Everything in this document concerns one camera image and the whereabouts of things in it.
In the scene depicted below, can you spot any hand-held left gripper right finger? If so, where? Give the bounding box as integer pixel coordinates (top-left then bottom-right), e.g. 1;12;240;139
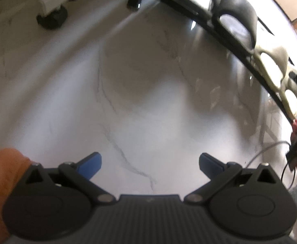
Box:
183;153;278;204

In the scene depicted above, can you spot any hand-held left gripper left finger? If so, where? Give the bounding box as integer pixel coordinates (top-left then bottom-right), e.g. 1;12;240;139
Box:
24;152;114;203

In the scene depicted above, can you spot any grey cable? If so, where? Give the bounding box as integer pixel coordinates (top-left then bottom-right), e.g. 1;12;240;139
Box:
246;141;295;183

